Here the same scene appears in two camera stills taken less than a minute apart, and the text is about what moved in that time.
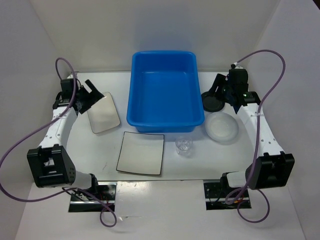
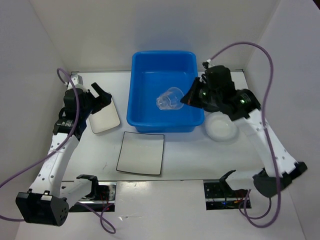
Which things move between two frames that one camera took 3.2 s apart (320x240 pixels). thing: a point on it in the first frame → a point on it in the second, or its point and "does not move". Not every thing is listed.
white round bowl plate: [221, 127] does not move
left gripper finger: [88, 99] → [103, 100]
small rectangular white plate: [104, 115] does not move
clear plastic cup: [184, 145] → [170, 100]
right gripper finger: [219, 79] → [195, 90]
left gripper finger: [91, 86] → [100, 92]
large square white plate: [141, 153] does not move
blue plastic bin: [164, 95] does not move
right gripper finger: [219, 94] → [193, 101]
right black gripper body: [229, 89] → [208, 95]
